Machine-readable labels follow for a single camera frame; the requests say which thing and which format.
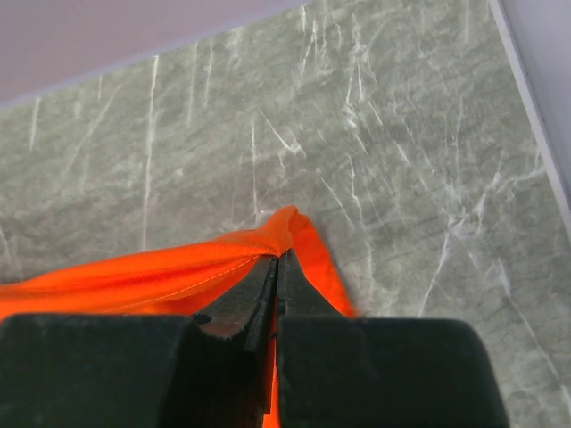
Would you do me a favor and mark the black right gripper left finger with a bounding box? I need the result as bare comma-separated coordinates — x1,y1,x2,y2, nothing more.
1,257,277,427

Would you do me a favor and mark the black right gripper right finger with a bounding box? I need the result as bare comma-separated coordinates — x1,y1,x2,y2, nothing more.
277,251,509,427

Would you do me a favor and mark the orange t shirt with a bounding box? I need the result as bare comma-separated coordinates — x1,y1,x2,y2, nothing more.
1,207,355,427

